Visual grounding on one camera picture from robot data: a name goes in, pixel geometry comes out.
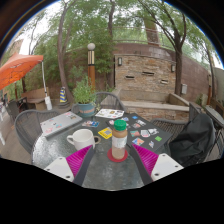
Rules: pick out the grey wall box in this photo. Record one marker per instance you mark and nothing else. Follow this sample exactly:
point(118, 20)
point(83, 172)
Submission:
point(184, 88)

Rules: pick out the green plant in blue pot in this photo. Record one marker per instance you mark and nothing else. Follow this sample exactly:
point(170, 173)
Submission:
point(85, 96)

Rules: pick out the black patio table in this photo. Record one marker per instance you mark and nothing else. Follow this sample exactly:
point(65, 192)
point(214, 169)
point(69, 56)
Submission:
point(215, 116)

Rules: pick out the wooden bench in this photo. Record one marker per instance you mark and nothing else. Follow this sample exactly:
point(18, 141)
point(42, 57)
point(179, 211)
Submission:
point(35, 98)

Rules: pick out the tree with forked dark trunk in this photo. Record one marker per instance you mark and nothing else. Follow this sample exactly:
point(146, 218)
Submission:
point(178, 66)

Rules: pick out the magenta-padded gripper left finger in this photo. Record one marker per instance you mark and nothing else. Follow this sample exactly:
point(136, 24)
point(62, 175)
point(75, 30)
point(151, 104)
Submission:
point(79, 161)

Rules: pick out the white sticker sheet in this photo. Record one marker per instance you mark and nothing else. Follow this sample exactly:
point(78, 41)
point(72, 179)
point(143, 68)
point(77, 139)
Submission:
point(109, 113)

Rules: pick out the green-capped brown drink bottle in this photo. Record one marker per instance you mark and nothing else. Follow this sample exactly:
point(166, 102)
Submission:
point(119, 141)

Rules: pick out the yellow sticker card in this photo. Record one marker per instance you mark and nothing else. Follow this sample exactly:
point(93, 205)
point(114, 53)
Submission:
point(105, 133)

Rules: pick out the blue yellow striped cone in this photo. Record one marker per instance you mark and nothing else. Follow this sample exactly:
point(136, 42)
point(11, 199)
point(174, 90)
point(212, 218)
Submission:
point(63, 96)

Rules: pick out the blue sticker strip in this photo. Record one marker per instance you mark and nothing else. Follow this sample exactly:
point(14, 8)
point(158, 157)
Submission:
point(90, 124)

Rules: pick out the white ceramic mug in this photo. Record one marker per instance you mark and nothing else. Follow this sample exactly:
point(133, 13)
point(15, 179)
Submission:
point(81, 139)

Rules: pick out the tree with leaning trunk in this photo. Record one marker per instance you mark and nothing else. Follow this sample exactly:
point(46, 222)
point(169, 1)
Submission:
point(61, 60)

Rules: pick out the black laptop with stickers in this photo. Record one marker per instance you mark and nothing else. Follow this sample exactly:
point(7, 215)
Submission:
point(146, 133)

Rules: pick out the wall lamp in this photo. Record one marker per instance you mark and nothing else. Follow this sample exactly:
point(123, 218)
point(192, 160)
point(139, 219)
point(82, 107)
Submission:
point(173, 68)
point(119, 61)

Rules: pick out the lamp post with globe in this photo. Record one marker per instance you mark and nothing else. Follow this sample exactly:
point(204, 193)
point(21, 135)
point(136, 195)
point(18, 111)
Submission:
point(91, 66)

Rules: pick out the white umbrella base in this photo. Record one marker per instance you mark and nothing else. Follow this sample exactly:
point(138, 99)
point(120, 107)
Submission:
point(48, 104)

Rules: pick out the orange patio umbrella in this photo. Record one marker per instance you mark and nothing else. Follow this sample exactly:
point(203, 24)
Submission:
point(18, 68)

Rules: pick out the silver laptop with stickers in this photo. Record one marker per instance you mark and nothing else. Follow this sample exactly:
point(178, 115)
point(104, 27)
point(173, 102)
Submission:
point(60, 123)

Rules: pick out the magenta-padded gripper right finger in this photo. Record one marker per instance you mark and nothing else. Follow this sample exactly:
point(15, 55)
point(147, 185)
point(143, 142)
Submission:
point(145, 160)

